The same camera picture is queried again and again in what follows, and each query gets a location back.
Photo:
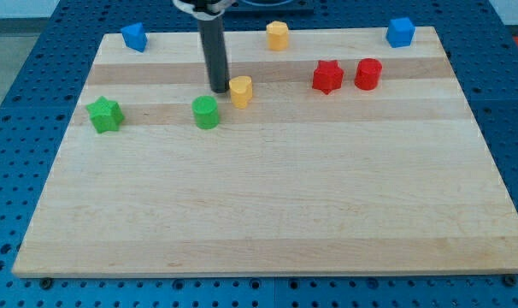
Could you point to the yellow pentagon block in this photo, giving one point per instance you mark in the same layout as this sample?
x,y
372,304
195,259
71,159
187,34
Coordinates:
x,y
277,35

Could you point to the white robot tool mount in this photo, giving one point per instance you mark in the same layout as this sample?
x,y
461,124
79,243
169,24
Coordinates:
x,y
203,10

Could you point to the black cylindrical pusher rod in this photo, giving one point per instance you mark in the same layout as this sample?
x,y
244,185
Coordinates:
x,y
215,53

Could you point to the red cylinder block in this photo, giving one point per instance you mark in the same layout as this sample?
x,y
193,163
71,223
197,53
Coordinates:
x,y
368,74

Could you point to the wooden board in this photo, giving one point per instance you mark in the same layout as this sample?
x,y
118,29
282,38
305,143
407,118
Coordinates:
x,y
393,181

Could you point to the blue triangle block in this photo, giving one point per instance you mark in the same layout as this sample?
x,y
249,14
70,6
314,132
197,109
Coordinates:
x,y
135,36

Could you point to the yellow heart block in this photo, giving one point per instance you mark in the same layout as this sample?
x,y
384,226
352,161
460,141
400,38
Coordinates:
x,y
241,91

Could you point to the red star block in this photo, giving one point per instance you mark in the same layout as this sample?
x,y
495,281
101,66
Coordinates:
x,y
328,76

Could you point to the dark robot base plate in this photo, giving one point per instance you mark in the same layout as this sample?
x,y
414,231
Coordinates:
x,y
241,7

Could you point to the green star block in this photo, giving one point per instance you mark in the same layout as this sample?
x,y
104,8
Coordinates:
x,y
105,115

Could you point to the green cylinder block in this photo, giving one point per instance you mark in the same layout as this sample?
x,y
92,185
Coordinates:
x,y
205,111

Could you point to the blue cube block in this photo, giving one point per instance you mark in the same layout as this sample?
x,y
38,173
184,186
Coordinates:
x,y
400,32

